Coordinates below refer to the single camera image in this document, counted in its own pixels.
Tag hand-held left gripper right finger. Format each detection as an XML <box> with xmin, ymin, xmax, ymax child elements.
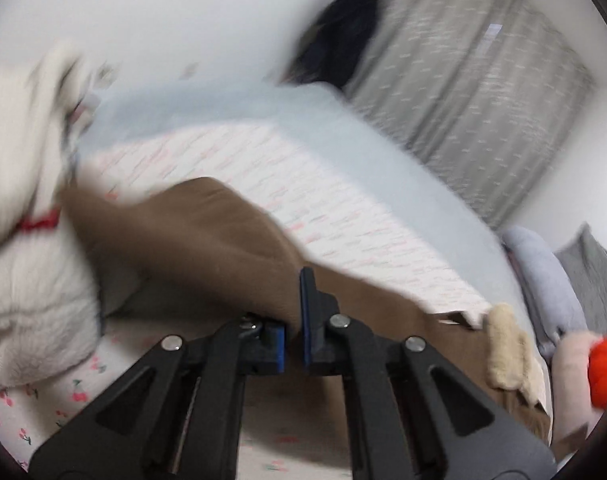
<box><xmin>298</xmin><ymin>267</ymin><xmax>557</xmax><ymax>480</ymax></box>

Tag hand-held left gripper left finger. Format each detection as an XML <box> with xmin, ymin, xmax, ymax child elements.
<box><xmin>28</xmin><ymin>313</ymin><xmax>287</xmax><ymax>480</ymax></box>

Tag brown fleece-lined garment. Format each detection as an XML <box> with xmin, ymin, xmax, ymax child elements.
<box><xmin>63</xmin><ymin>176</ymin><xmax>554</xmax><ymax>448</ymax></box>

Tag dark hanging clothes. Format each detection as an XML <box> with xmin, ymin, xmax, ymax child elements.
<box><xmin>283</xmin><ymin>0</ymin><xmax>381</xmax><ymax>93</ymax></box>

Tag floral printed blanket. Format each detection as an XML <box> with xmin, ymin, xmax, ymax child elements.
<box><xmin>0</xmin><ymin>122</ymin><xmax>497</xmax><ymax>480</ymax></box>

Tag light blue bed sheet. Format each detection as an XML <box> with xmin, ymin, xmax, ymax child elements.
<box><xmin>78</xmin><ymin>80</ymin><xmax>554</xmax><ymax>361</ymax></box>

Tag folded light blue blanket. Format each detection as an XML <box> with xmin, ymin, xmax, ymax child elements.
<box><xmin>501</xmin><ymin>225</ymin><xmax>589</xmax><ymax>361</ymax></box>

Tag white fluffy garment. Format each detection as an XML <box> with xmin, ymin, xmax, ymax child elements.
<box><xmin>0</xmin><ymin>42</ymin><xmax>120</xmax><ymax>401</ymax></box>

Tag pink pillow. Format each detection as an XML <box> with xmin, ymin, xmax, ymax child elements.
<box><xmin>551</xmin><ymin>330</ymin><xmax>607</xmax><ymax>453</ymax></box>

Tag grey dotted curtain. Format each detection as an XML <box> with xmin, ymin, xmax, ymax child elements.
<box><xmin>343</xmin><ymin>0</ymin><xmax>597</xmax><ymax>231</ymax></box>

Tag grey quilted pillow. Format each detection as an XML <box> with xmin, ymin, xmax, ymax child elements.
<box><xmin>556</xmin><ymin>222</ymin><xmax>607</xmax><ymax>341</ymax></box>

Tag red pumpkin plush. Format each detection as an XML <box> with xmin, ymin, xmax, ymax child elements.
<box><xmin>587</xmin><ymin>336</ymin><xmax>607</xmax><ymax>411</ymax></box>

